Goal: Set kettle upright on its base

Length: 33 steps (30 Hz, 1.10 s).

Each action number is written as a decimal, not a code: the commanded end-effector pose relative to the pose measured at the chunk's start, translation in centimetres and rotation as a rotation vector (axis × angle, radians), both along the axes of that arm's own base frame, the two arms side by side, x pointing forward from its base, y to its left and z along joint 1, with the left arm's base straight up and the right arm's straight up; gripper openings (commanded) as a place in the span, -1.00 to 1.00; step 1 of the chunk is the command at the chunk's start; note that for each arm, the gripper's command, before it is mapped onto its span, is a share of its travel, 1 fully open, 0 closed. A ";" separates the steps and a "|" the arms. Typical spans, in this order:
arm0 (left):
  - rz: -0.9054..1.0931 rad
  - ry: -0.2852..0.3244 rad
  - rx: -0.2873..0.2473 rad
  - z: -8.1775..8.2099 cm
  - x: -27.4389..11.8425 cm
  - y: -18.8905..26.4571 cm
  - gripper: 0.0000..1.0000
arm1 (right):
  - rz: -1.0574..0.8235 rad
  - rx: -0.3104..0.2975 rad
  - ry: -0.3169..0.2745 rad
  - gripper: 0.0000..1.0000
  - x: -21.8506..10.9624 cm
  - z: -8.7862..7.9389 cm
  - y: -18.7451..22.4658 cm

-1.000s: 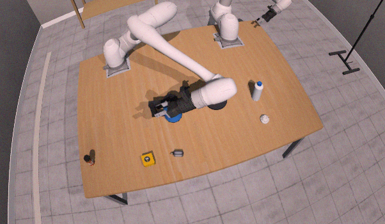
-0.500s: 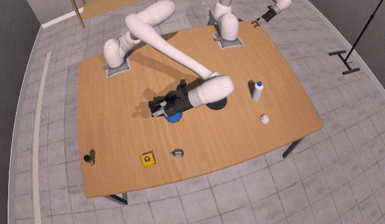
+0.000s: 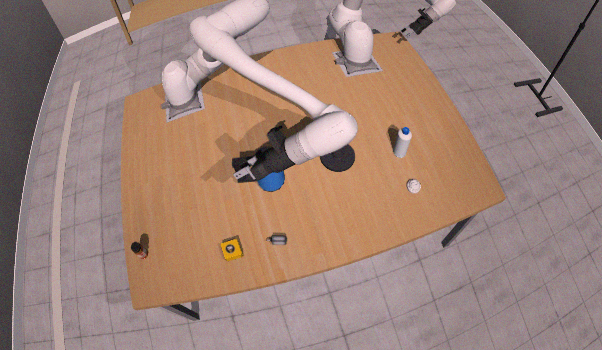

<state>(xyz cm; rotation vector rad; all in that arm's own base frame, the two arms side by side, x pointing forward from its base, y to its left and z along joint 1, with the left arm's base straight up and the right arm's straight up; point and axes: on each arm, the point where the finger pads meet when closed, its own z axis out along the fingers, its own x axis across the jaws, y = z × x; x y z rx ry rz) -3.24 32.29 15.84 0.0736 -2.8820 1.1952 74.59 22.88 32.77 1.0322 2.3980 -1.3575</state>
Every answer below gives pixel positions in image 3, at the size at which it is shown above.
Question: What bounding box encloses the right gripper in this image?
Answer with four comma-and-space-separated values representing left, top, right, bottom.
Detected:
233, 125, 313, 180

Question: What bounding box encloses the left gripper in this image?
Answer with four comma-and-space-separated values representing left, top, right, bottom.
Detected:
400, 7, 441, 38

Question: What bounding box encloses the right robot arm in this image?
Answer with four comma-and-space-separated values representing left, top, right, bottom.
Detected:
161, 0, 358, 158

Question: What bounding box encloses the small spice jar with dark lid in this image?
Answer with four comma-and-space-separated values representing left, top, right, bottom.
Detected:
131, 242, 148, 259

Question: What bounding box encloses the white bottle with blue cap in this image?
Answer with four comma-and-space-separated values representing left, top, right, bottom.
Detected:
393, 127, 412, 158

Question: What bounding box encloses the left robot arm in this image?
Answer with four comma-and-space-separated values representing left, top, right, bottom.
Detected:
329, 0, 456, 73

